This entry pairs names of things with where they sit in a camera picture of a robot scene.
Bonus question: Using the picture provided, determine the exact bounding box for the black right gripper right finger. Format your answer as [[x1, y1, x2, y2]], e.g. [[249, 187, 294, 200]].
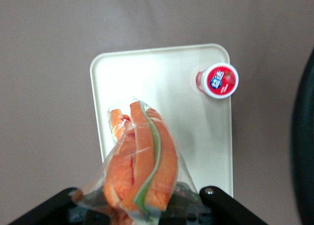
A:
[[199, 185, 271, 225]]

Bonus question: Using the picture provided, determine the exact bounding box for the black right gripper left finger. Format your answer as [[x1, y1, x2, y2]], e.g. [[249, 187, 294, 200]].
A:
[[6, 186, 114, 225]]

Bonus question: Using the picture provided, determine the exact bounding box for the plastic sandwich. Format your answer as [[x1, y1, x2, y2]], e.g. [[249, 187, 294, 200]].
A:
[[72, 96, 200, 225]]

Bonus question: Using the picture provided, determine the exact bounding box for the beige plastic tray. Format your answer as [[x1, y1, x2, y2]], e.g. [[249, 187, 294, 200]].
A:
[[89, 43, 234, 199]]

